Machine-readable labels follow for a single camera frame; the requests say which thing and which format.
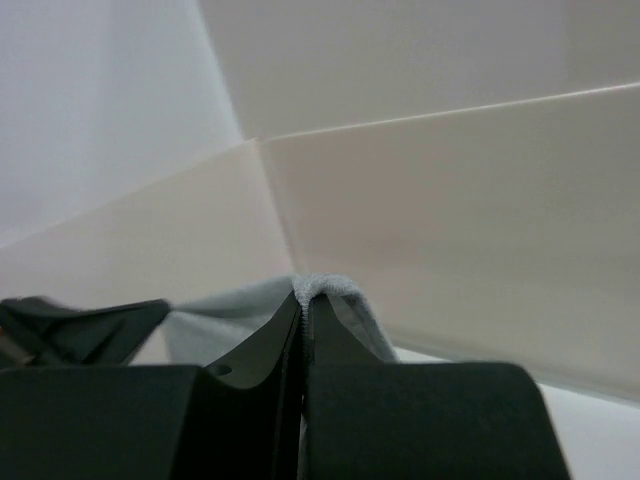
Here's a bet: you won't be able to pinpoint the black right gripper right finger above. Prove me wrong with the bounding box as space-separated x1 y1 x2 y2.
305 295 570 479

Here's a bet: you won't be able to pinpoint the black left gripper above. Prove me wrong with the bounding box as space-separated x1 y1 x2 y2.
1 296 171 369

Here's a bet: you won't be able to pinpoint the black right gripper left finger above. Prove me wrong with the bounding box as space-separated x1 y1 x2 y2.
1 295 303 479

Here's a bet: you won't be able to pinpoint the grey tank top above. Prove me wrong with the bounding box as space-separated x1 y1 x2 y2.
162 273 398 366

